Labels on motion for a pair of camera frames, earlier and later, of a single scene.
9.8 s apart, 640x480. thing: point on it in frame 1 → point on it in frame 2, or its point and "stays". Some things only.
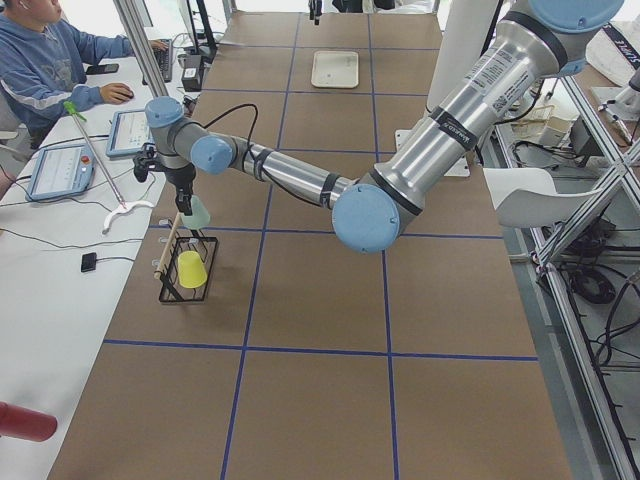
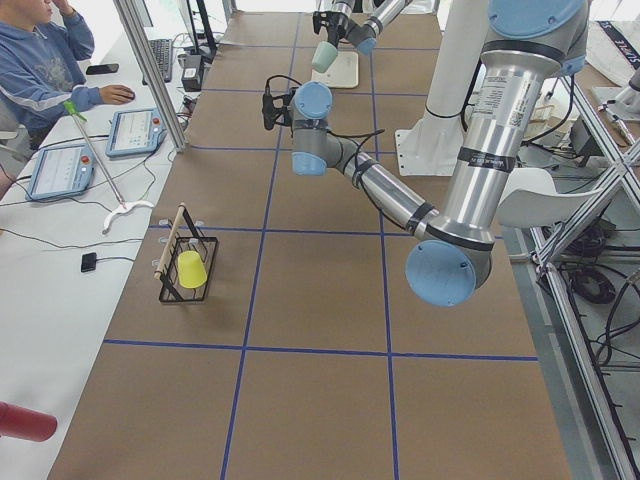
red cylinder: [26, 423] stays
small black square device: [88, 262] stays
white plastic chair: [528, 198] stays
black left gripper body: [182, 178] → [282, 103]
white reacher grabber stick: [121, 208] stays
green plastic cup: [200, 217] → [323, 56]
